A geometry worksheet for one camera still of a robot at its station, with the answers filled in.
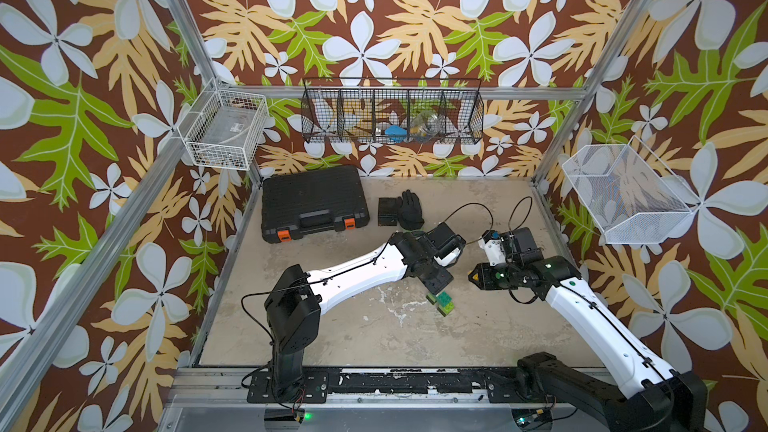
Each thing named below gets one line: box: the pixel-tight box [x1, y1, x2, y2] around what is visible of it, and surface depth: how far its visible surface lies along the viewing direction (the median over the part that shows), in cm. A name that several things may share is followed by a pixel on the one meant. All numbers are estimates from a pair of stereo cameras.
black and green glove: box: [397, 189, 425, 232], surface depth 110 cm
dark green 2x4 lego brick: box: [436, 291, 453, 307], surface depth 86 cm
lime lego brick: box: [437, 301, 455, 317], surface depth 86 cm
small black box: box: [378, 197, 397, 226], surface depth 107 cm
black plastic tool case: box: [261, 165, 370, 244], surface depth 104 cm
